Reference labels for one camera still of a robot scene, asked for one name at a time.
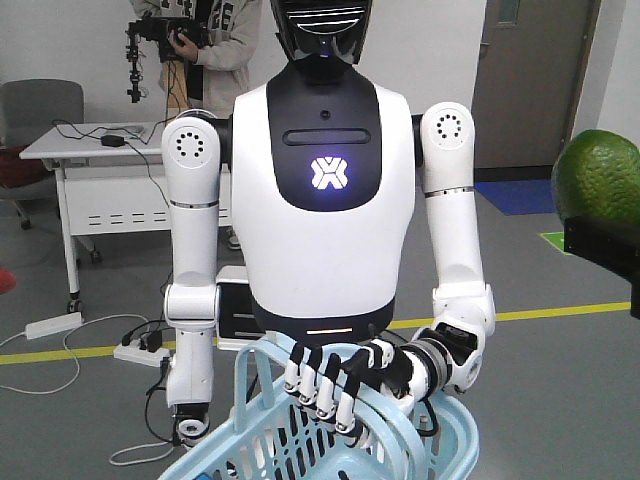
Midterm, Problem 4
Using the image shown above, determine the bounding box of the grey office chair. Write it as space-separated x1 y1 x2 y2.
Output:
1 79 84 230

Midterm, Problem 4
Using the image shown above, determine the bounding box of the grey door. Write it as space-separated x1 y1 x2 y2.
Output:
472 0 600 181

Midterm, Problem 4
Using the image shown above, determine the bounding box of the person holding camera rig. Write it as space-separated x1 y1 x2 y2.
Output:
130 0 264 121

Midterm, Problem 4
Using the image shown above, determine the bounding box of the blue floor mat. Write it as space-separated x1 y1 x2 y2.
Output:
475 179 555 215

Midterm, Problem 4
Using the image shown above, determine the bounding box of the white humanoid robot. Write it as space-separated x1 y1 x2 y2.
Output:
162 1 495 445

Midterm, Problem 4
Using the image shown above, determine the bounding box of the light blue shopping basket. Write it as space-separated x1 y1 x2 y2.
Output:
162 333 479 479

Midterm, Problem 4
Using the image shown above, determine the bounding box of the white folding table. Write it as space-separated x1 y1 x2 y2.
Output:
20 121 231 313

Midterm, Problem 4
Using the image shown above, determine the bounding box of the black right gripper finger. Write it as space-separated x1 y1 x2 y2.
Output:
564 216 639 318

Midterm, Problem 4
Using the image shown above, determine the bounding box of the green avocado front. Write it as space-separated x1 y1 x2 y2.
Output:
551 129 639 226

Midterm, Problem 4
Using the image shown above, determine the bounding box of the white power strip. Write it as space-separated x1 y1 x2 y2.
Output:
24 312 83 340
113 344 170 367

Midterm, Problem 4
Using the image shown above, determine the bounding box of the cherry tomato bunch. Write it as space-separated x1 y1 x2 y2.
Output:
0 268 17 295

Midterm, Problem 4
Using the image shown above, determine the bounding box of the red bag on chair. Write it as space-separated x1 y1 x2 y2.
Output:
1 145 51 188

